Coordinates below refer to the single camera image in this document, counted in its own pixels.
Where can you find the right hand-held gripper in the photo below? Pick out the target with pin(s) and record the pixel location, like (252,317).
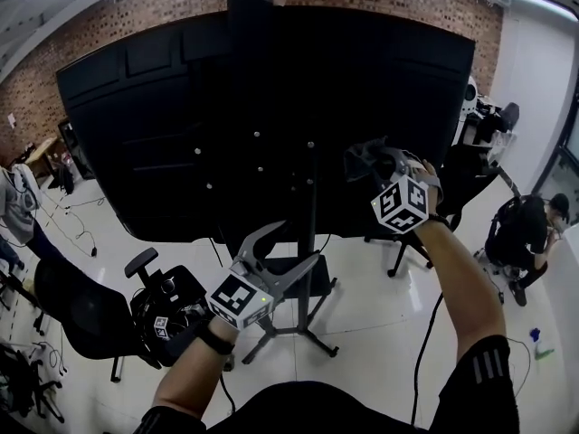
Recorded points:
(400,206)

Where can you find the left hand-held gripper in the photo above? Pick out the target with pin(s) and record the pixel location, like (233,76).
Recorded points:
(235,294)

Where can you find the grey cloth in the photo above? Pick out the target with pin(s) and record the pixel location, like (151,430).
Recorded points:
(359,161)

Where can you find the black TV stand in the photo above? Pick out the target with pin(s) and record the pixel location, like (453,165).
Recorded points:
(305,242)

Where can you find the person's left forearm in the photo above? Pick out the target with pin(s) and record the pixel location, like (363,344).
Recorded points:
(190,378)

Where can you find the person's right forearm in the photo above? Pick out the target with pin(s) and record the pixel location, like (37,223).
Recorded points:
(461,287)

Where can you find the person's right hand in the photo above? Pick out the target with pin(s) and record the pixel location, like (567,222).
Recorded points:
(433,188)

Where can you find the black office chair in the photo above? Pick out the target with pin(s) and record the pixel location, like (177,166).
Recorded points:
(18,378)
(470,174)
(90,314)

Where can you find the white round appliance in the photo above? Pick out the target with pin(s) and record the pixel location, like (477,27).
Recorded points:
(468,106)

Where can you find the cluttered equipment rack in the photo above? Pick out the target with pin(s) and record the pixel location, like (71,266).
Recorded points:
(490,125)

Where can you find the spare hand-held gripper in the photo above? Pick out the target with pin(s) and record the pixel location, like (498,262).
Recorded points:
(161,327)

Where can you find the person's black-shirted torso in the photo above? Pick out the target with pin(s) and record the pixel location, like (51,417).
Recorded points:
(316,409)

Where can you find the black television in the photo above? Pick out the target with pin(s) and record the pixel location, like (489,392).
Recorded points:
(181,106)

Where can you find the white counter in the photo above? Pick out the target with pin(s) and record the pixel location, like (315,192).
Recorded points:
(567,287)

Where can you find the black cabinet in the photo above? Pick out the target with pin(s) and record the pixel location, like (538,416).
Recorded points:
(74,152)

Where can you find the blue and green spray bottle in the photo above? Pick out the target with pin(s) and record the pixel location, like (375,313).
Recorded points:
(543,348)

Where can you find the wooden table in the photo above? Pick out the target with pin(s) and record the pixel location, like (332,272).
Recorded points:
(45,147)

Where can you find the paper sheet on wall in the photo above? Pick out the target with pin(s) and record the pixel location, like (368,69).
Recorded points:
(12,120)

